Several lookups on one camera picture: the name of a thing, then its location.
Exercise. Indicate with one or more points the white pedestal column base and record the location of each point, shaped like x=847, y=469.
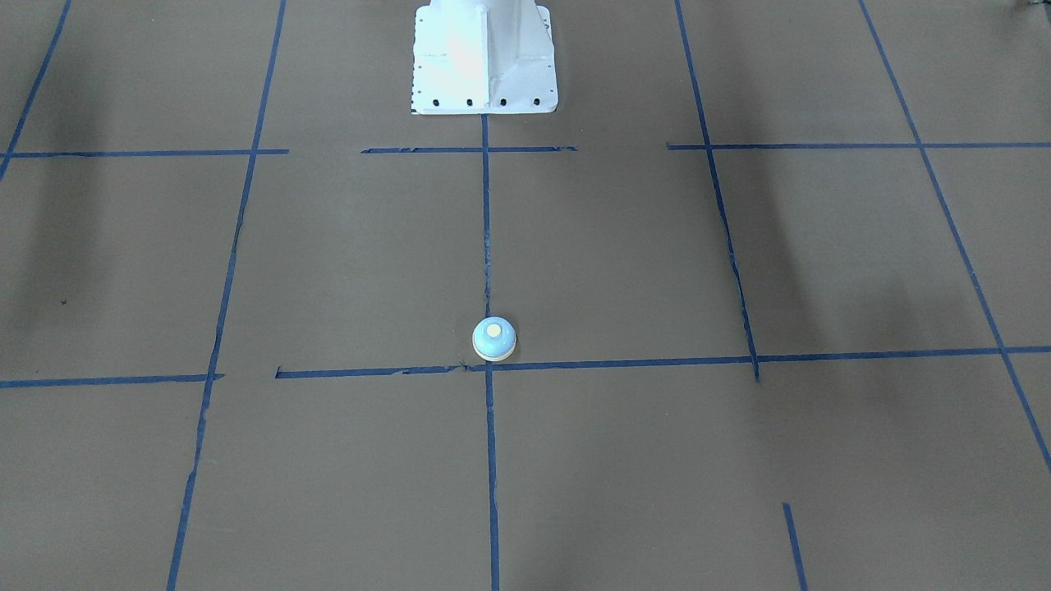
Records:
x=483, y=57

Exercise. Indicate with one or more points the light blue call bell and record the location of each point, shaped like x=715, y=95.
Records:
x=494, y=339

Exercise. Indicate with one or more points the brown paper table cover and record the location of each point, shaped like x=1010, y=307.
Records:
x=778, y=270

